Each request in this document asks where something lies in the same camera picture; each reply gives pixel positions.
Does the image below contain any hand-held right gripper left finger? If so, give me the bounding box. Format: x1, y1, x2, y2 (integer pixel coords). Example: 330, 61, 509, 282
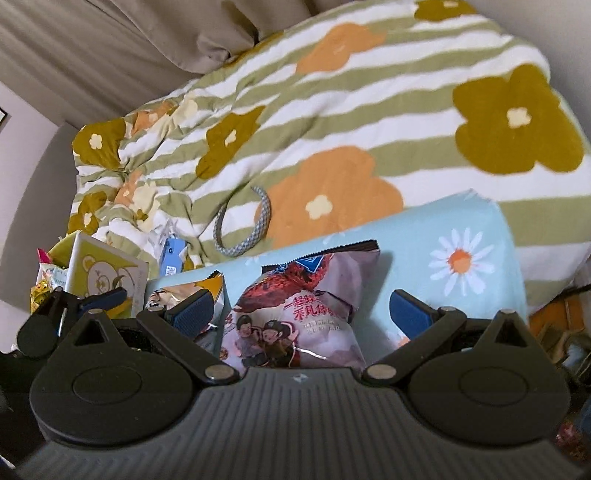
69, 288, 241, 386

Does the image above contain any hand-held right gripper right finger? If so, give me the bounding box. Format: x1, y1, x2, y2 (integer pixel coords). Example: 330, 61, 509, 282
361, 290, 530, 387

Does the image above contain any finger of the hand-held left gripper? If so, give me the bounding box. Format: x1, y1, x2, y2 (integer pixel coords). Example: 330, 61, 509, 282
46, 286, 129, 324

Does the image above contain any yellow-green bear print box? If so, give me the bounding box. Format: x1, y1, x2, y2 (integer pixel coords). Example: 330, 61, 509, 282
46, 231, 151, 321

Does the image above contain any yellow snack packet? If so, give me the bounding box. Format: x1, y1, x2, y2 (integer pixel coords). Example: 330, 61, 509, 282
30, 282, 58, 315
145, 271, 227, 354

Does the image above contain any light blue daisy pillow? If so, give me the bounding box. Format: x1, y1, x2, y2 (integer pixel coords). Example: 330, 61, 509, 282
147, 188, 528, 365

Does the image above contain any purple snack packet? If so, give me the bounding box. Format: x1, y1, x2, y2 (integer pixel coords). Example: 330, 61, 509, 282
221, 239, 382, 370

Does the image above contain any pale green snack packet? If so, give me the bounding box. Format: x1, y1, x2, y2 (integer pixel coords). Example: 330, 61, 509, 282
39, 263, 71, 296

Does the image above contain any small blue packet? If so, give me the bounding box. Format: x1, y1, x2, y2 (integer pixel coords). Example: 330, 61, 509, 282
158, 234, 190, 278

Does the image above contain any orange box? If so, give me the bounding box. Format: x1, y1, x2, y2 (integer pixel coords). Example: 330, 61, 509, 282
529, 288, 591, 365

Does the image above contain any striped floral blanket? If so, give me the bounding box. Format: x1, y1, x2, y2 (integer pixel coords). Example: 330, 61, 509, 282
67, 0, 591, 315

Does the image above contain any beige curtain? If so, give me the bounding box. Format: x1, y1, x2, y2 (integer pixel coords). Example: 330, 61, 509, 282
0, 0, 333, 127

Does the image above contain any grey braided rope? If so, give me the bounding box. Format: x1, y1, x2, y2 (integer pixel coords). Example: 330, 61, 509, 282
212, 185, 273, 258

